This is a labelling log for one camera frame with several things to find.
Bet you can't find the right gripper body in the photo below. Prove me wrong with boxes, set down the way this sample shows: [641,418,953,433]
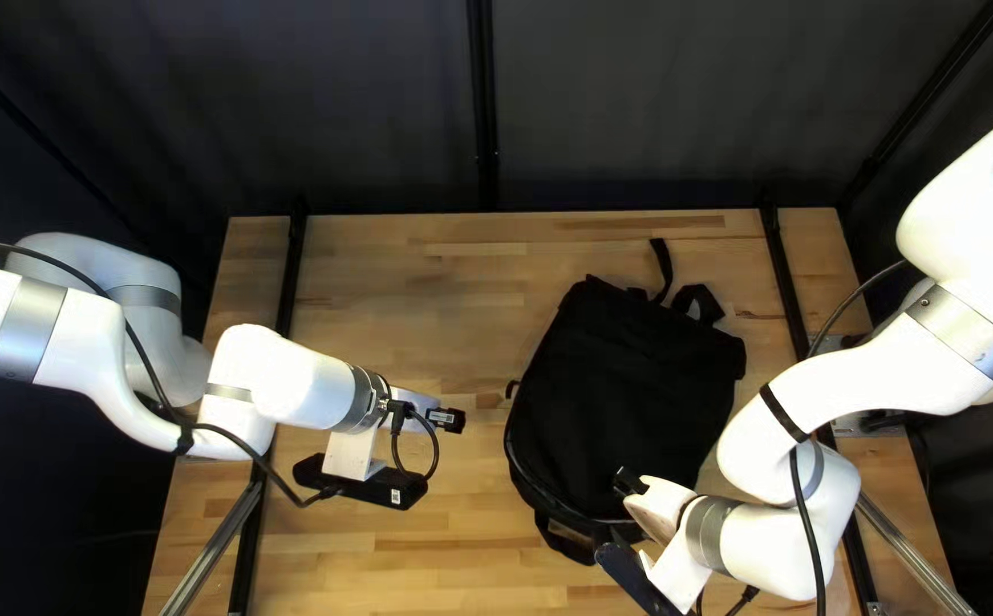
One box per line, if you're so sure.
[622,475,701,549]

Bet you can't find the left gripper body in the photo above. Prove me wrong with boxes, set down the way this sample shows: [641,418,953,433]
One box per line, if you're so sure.
[383,385,444,435]

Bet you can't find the black backpack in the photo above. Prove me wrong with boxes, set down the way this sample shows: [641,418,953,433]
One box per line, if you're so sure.
[501,237,751,568]

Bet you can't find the black cable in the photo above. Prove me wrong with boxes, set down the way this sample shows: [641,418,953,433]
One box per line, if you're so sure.
[387,400,443,480]
[0,236,347,509]
[723,259,921,616]

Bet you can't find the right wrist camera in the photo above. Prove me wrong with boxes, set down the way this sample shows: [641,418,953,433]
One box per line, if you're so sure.
[593,541,684,616]

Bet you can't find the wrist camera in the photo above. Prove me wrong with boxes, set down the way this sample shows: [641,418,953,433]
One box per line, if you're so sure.
[593,541,684,616]
[291,452,431,513]

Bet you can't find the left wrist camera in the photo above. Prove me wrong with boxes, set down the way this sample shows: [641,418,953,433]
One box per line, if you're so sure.
[291,452,431,513]

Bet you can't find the black frame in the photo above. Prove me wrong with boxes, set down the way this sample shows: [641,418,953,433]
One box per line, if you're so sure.
[141,0,993,616]

